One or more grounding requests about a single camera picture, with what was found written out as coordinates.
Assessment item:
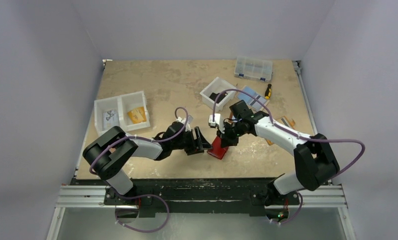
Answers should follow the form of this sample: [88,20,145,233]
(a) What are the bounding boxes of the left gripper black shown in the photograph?
[171,126,212,155]

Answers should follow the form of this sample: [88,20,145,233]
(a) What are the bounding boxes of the red card holder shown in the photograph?
[207,136,229,160]

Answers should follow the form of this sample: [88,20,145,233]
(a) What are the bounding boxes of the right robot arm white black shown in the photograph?
[209,100,340,206]

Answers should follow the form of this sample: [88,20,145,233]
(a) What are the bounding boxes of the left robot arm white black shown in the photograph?
[82,121,212,205]

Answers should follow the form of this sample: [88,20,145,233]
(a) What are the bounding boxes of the open blue card holder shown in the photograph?
[236,86,270,111]

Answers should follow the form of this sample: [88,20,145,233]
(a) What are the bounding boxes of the open tan card holder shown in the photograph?
[276,116,296,130]

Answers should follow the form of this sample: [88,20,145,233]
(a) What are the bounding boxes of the orange card in bin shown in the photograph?
[127,106,147,124]

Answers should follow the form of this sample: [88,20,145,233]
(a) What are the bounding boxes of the grey card in bin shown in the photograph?
[102,109,119,131]

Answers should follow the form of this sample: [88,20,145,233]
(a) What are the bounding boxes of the black item in bin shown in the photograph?
[209,92,227,104]

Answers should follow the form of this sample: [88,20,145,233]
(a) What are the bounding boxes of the small white square bin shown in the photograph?
[200,77,236,113]

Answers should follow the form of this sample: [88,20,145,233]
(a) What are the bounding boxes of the yellow black screwdriver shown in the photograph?
[265,83,272,100]

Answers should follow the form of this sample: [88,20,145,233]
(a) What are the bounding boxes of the white two-compartment bin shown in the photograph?
[93,91,151,136]

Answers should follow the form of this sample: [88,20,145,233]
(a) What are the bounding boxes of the clear plastic organizer box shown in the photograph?
[234,55,273,82]

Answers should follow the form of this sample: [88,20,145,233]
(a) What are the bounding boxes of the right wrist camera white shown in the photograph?
[208,113,225,133]

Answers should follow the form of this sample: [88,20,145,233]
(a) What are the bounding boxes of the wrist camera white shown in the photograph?
[208,113,225,133]
[176,115,194,127]

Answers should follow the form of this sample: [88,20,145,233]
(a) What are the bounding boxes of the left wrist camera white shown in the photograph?
[176,115,194,127]

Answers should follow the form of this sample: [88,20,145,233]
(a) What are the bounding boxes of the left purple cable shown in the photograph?
[88,106,189,234]

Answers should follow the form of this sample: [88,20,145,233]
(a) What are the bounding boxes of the purple cable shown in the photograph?
[88,106,189,234]
[212,88,366,227]

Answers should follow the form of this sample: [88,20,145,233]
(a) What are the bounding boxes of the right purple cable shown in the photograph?
[212,88,366,227]

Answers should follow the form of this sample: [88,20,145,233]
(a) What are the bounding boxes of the aluminium frame rail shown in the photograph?
[55,185,106,208]

